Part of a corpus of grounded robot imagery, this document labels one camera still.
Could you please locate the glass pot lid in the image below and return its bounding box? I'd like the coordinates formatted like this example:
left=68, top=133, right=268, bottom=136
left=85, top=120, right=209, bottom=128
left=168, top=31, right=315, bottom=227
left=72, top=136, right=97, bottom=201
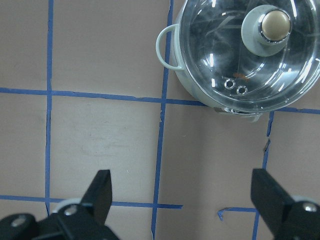
left=177, top=0, right=320, bottom=113

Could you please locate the pale green electric pot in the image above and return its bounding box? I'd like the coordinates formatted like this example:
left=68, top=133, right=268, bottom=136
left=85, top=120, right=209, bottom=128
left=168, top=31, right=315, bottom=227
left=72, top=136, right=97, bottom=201
left=155, top=0, right=320, bottom=123

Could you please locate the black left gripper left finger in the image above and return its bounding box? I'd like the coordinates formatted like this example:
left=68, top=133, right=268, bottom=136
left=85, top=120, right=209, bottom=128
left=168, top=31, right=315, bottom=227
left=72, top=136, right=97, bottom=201
left=80, top=169, right=112, bottom=225

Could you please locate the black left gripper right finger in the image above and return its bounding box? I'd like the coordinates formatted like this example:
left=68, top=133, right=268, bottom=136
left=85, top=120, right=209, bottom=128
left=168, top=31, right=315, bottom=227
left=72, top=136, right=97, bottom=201
left=250, top=168, right=295, bottom=237

